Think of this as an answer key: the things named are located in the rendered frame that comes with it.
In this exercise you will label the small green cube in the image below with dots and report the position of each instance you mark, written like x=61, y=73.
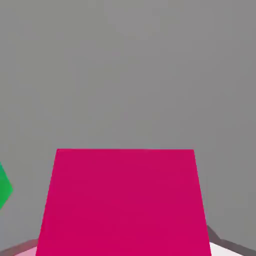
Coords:
x=4, y=188

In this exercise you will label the small pink cube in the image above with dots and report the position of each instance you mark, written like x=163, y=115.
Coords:
x=124, y=204

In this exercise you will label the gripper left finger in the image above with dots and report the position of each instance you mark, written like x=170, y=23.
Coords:
x=24, y=250

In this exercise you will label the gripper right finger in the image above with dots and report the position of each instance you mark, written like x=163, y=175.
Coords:
x=224, y=247

